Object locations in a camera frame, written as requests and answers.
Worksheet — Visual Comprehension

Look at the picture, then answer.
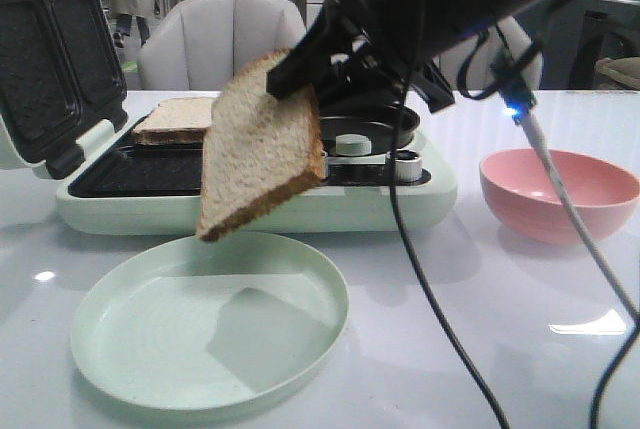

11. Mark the grey upholstered chair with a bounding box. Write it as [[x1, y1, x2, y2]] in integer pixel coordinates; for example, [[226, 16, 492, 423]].
[[138, 0, 306, 91], [434, 17, 544, 91]]

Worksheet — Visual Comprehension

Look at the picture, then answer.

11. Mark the pink plastic bowl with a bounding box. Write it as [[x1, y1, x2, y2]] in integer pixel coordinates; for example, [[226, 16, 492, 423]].
[[479, 149, 639, 245]]

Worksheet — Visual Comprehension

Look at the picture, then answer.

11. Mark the right grey upholstered chair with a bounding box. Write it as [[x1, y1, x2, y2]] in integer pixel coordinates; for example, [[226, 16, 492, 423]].
[[434, 17, 544, 91]]

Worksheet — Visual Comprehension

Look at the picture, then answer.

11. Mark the left grey upholstered chair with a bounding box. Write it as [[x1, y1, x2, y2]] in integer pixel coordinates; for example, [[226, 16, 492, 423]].
[[138, 0, 306, 91]]

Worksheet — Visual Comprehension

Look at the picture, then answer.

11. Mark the mint green round plate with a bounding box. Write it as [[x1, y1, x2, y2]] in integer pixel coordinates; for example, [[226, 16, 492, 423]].
[[70, 232, 349, 419]]

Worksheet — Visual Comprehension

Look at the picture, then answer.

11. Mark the breakfast maker hinged lid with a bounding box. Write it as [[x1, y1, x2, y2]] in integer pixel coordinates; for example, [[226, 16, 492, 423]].
[[1, 0, 128, 179]]

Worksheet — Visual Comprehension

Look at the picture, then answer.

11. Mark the mint green breakfast maker base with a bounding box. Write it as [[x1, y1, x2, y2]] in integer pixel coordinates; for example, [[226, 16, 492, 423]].
[[56, 109, 457, 235]]

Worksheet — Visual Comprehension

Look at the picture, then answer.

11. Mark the right silver control knob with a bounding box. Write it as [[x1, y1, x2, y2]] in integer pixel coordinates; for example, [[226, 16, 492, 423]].
[[385, 149, 422, 184]]

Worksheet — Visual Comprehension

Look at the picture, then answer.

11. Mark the black round frying pan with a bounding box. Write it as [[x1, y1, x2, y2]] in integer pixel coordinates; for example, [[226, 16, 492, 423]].
[[320, 104, 397, 156]]

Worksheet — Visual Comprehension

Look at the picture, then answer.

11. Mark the black hanging cable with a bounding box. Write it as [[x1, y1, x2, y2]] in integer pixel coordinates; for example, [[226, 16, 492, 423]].
[[388, 0, 640, 429]]

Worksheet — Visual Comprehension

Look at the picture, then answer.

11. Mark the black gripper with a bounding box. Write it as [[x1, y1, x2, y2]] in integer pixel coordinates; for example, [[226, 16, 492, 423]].
[[266, 0, 539, 112]]

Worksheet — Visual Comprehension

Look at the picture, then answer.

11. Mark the beige cushion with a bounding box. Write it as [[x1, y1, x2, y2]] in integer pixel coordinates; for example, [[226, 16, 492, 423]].
[[594, 57, 640, 91]]

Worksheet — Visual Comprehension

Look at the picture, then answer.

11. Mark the bread slice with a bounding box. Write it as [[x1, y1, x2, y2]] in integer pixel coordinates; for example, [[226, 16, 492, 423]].
[[195, 49, 325, 241], [132, 97, 214, 145]]

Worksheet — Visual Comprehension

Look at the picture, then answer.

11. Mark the dark washing machine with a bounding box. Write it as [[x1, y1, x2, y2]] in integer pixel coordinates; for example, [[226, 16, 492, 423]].
[[568, 0, 639, 89]]

